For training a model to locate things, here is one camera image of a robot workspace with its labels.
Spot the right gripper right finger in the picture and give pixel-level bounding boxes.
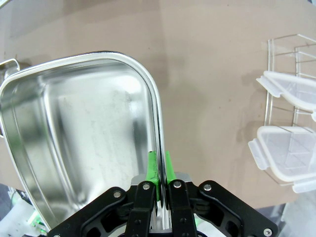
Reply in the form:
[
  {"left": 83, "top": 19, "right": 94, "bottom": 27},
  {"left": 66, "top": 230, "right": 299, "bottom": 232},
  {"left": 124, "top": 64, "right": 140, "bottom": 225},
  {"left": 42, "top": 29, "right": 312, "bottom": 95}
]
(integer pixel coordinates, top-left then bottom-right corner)
[{"left": 164, "top": 150, "right": 279, "bottom": 237}]

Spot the stainless steel rectangular container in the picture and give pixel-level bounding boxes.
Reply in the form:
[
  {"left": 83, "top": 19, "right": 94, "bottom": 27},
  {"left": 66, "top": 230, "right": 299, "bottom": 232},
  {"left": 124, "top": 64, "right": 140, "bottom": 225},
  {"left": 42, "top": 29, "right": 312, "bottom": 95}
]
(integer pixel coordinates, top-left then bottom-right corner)
[
  {"left": 0, "top": 58, "right": 20, "bottom": 75},
  {"left": 0, "top": 50, "right": 173, "bottom": 233}
]

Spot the clear acrylic rack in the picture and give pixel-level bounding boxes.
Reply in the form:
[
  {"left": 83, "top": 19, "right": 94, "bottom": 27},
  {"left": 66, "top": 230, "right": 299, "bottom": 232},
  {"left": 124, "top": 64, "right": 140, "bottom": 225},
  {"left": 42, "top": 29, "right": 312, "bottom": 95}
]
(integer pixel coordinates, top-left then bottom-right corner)
[{"left": 264, "top": 34, "right": 316, "bottom": 186}]

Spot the translucent plastic snap lid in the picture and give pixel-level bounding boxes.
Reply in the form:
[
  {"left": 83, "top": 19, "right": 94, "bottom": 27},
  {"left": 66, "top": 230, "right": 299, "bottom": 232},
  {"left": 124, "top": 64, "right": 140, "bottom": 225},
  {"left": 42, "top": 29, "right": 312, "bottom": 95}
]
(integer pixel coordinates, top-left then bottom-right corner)
[
  {"left": 255, "top": 70, "right": 316, "bottom": 115},
  {"left": 247, "top": 125, "right": 316, "bottom": 194}
]

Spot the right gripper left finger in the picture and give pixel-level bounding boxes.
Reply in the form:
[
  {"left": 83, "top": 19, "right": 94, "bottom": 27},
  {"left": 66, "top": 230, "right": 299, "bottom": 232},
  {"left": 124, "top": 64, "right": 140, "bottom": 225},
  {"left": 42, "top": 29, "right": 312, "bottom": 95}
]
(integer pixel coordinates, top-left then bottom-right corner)
[{"left": 48, "top": 150, "right": 159, "bottom": 237}]

